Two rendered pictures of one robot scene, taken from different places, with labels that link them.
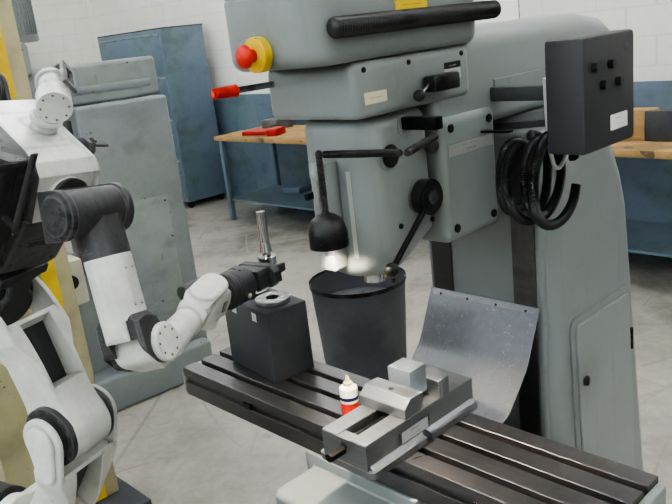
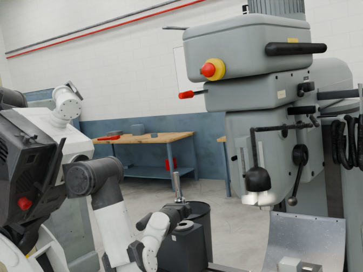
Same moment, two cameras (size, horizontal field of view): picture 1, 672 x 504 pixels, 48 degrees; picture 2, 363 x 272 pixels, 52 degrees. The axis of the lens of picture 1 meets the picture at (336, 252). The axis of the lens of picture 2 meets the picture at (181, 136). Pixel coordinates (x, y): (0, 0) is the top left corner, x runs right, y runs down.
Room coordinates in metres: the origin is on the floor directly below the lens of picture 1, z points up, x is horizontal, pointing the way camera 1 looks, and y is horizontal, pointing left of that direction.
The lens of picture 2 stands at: (0.36, 0.38, 1.73)
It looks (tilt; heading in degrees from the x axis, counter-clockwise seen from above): 8 degrees down; 350
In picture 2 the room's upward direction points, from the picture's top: 8 degrees counter-clockwise
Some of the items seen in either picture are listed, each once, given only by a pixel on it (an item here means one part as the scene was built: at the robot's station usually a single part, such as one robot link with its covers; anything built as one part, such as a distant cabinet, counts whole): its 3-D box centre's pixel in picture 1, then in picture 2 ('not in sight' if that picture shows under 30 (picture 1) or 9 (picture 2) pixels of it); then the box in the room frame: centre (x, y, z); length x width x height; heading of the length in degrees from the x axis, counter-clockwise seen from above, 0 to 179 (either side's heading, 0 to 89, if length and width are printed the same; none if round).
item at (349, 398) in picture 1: (349, 398); not in sight; (1.51, 0.01, 1.01); 0.04 x 0.04 x 0.11
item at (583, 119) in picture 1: (593, 91); not in sight; (1.46, -0.52, 1.62); 0.20 x 0.09 x 0.21; 133
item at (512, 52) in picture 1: (502, 65); (305, 84); (1.84, -0.44, 1.66); 0.80 x 0.23 x 0.20; 133
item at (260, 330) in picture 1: (267, 329); (177, 244); (1.86, 0.20, 1.06); 0.22 x 0.12 x 0.20; 36
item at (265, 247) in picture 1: (263, 233); (177, 185); (1.82, 0.17, 1.33); 0.03 x 0.03 x 0.11
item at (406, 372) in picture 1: (407, 377); (290, 269); (1.46, -0.12, 1.07); 0.06 x 0.05 x 0.06; 43
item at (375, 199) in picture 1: (368, 190); (261, 153); (1.51, -0.08, 1.47); 0.21 x 0.19 x 0.32; 43
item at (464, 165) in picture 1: (428, 170); (283, 141); (1.63, -0.22, 1.47); 0.24 x 0.19 x 0.26; 43
